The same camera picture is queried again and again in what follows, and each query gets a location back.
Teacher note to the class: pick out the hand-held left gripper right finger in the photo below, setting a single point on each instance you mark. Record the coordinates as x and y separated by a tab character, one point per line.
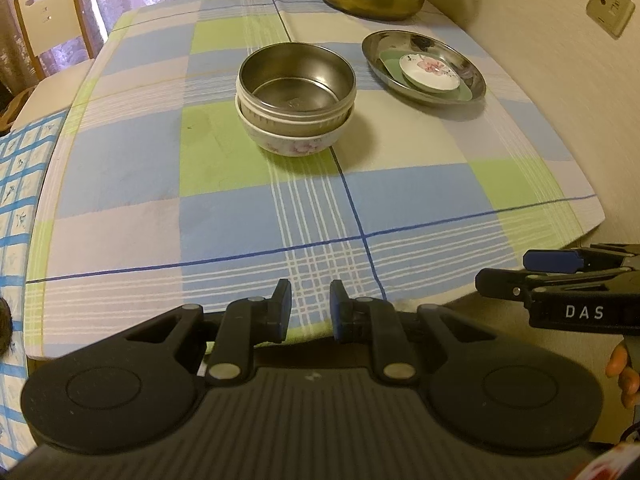
339	310

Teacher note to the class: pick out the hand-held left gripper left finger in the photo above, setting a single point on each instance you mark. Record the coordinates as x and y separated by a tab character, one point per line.
282	310

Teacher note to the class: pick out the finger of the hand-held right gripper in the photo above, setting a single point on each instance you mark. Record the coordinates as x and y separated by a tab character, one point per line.
550	261
505	285

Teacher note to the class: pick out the white floral bowl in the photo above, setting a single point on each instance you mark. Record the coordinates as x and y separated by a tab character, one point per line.
295	146

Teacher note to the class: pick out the small floral plate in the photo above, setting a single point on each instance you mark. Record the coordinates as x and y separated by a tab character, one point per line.
430	75

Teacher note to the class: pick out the steel bowl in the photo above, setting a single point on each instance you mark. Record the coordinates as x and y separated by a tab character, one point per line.
295	80

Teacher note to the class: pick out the green square plate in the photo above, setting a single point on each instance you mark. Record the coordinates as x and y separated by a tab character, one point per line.
391	64

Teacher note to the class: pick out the round steel plate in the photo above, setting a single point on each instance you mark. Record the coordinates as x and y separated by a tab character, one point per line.
380	45

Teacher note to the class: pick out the person's right hand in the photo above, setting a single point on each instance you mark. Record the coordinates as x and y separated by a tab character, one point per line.
622	375

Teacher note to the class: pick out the red white cloth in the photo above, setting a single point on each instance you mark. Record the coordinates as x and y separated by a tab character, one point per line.
610	460

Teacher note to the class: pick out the checked tablecloth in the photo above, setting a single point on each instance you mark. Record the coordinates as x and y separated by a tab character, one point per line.
125	160

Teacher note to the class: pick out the dark object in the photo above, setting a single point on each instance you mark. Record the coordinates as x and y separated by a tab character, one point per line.
5	325

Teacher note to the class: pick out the blue patterned cloth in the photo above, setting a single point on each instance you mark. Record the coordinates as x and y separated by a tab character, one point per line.
20	185

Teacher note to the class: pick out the white wooden chair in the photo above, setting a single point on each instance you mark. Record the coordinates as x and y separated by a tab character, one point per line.
47	15

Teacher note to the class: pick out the wall socket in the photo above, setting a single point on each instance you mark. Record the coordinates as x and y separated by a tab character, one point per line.
609	7

